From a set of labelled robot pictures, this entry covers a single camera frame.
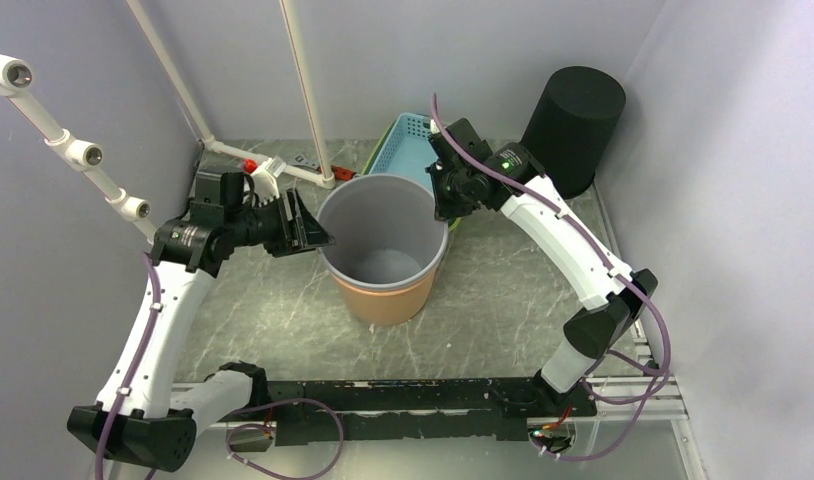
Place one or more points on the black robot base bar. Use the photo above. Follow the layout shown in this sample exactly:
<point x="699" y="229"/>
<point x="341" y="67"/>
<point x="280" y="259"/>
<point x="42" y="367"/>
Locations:
<point x="300" y="421"/>

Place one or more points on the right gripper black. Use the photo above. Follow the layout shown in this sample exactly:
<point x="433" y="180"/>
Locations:
<point x="443" y="210"/>

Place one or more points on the orange plastic bucket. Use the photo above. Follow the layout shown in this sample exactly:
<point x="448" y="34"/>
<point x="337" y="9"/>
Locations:
<point x="386" y="308"/>

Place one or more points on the small red clip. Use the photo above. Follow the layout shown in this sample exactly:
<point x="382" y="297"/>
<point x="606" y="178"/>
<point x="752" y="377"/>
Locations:
<point x="343" y="174"/>

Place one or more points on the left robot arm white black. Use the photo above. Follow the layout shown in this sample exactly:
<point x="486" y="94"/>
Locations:
<point x="136" y="417"/>

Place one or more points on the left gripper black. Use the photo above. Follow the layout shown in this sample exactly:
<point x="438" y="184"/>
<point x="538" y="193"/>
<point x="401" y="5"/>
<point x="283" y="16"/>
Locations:
<point x="300" y="234"/>

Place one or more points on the aluminium rail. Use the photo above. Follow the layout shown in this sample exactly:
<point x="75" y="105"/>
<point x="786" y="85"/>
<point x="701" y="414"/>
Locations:
<point x="506" y="395"/>

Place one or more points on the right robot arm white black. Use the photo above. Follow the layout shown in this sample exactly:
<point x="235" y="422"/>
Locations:
<point x="610" y="291"/>

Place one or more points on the grey plastic bucket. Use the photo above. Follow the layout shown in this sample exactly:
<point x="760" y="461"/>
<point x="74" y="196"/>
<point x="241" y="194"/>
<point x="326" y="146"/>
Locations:
<point x="386" y="235"/>

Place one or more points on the light blue plastic basket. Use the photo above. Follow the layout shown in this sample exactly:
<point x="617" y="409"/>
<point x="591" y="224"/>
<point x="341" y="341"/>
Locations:
<point x="405" y="150"/>

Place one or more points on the black plastic bucket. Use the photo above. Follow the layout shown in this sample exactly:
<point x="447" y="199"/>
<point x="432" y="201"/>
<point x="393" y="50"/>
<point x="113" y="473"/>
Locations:
<point x="572" y="125"/>

